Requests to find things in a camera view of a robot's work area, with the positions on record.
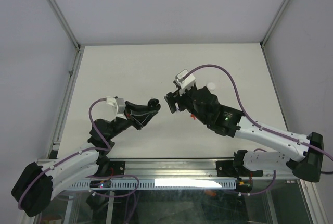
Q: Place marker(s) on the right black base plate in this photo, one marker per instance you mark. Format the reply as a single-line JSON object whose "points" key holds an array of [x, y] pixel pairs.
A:
{"points": [[225, 168]]}

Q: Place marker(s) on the black earbud charging case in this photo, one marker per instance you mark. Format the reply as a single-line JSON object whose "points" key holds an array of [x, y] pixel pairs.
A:
{"points": [[154, 104]]}

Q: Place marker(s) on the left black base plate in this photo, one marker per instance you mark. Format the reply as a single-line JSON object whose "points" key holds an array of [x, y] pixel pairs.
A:
{"points": [[112, 168]]}

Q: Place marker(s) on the white earbud charging case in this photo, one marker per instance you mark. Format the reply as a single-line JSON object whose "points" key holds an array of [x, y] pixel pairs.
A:
{"points": [[211, 86]]}

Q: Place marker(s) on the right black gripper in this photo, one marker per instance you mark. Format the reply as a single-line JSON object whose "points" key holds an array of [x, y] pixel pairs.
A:
{"points": [[173, 99]]}

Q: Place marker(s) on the aluminium frame post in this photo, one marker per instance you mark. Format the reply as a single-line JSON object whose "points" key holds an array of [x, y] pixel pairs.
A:
{"points": [[64, 24], [276, 19]]}

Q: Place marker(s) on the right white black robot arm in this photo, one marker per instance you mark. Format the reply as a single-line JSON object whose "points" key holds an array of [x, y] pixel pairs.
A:
{"points": [[297, 153]]}

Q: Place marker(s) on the aluminium mounting rail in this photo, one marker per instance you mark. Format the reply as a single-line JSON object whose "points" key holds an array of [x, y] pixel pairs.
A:
{"points": [[193, 168]]}

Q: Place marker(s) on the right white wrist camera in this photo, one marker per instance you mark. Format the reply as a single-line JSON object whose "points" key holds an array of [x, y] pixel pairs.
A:
{"points": [[184, 82]]}

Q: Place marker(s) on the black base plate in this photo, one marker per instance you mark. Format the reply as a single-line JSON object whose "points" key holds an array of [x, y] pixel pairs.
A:
{"points": [[112, 168], [225, 168]]}

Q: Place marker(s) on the left aluminium frame post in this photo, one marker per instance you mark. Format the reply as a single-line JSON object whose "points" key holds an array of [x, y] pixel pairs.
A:
{"points": [[64, 24]]}

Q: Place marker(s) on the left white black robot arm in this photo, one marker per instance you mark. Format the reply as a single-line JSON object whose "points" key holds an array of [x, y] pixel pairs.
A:
{"points": [[38, 185]]}

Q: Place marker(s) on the grey slotted cable duct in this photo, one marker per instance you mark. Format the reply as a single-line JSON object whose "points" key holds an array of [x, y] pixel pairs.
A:
{"points": [[154, 184]]}

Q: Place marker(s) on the right aluminium frame post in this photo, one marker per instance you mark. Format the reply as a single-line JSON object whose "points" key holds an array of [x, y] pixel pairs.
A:
{"points": [[276, 19]]}

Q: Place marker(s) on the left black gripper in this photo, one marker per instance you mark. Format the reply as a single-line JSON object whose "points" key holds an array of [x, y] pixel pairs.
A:
{"points": [[138, 115]]}

